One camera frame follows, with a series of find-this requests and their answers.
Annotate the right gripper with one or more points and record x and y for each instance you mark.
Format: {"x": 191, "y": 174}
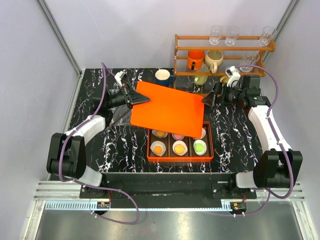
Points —
{"x": 220, "y": 88}

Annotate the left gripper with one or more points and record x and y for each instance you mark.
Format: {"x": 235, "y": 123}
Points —
{"x": 133, "y": 97}

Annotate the black metal tongs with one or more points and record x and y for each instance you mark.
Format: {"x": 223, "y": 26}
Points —
{"x": 121, "y": 116}

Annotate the orange box lid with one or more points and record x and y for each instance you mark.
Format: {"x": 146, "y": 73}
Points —
{"x": 169, "y": 110}

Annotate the orange flower cookie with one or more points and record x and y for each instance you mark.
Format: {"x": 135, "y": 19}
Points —
{"x": 161, "y": 134}

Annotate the pink round cookie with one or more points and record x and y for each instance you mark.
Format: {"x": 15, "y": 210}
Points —
{"x": 178, "y": 137}

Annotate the green round cookie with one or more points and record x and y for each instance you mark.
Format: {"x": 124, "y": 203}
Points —
{"x": 199, "y": 148}

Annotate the orange chocolate chip cookie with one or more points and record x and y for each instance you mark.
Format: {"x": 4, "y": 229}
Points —
{"x": 158, "y": 150}

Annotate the yellow round cookie bottom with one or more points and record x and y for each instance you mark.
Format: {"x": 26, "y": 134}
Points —
{"x": 179, "y": 149}

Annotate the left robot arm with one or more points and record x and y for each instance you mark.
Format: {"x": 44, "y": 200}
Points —
{"x": 67, "y": 151}

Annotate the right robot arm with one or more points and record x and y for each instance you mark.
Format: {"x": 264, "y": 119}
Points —
{"x": 279, "y": 164}

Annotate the pale yellow cup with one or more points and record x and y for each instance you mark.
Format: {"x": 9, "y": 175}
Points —
{"x": 200, "y": 79}

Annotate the yellow mug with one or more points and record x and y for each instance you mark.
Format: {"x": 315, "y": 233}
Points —
{"x": 224, "y": 79}

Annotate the clear plastic tray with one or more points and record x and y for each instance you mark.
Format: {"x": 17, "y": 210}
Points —
{"x": 117, "y": 105}

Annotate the blue mug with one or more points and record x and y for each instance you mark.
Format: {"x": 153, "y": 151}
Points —
{"x": 164, "y": 78}

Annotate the white paper cup back-right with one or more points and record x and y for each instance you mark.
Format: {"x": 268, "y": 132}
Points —
{"x": 203, "y": 134}

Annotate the beige mug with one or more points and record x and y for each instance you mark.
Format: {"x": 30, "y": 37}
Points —
{"x": 213, "y": 60}

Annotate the white paper cup back-left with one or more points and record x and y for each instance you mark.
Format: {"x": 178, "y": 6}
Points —
{"x": 155, "y": 131}

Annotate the orange mug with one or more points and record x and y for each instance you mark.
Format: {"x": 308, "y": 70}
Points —
{"x": 195, "y": 59}

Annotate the wooden dish rack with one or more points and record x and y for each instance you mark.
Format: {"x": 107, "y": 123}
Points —
{"x": 232, "y": 56}

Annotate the white paper cup front-right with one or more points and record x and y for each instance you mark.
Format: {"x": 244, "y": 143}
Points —
{"x": 204, "y": 145}

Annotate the white paper cup back-middle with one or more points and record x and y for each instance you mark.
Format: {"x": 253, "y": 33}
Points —
{"x": 175, "y": 139}

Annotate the orange compartment cookie box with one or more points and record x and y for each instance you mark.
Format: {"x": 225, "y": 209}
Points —
{"x": 190, "y": 156}

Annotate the white paper cup front-left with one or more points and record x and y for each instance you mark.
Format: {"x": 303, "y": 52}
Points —
{"x": 155, "y": 143}

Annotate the white paper cup front-middle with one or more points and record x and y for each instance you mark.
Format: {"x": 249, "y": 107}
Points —
{"x": 180, "y": 142}

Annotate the clear glass lower shelf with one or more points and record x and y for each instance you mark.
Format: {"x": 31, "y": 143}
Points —
{"x": 249, "y": 58}

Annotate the clear glass far left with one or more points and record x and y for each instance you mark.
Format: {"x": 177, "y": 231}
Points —
{"x": 216, "y": 32}

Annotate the clear glass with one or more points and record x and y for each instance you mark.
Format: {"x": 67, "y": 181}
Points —
{"x": 268, "y": 33}
{"x": 216, "y": 32}
{"x": 231, "y": 36}

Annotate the clear glass middle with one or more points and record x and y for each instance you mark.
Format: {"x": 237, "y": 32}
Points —
{"x": 231, "y": 36}

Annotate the clear glass right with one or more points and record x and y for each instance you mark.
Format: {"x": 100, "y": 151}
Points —
{"x": 268, "y": 33}

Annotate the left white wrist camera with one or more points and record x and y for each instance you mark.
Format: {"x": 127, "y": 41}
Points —
{"x": 120, "y": 78}

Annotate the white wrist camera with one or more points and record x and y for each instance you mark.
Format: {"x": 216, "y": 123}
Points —
{"x": 233, "y": 75}
{"x": 120, "y": 78}

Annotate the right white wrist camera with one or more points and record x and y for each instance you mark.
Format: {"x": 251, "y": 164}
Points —
{"x": 233, "y": 75}

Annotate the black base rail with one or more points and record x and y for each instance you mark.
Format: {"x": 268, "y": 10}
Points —
{"x": 169, "y": 190}

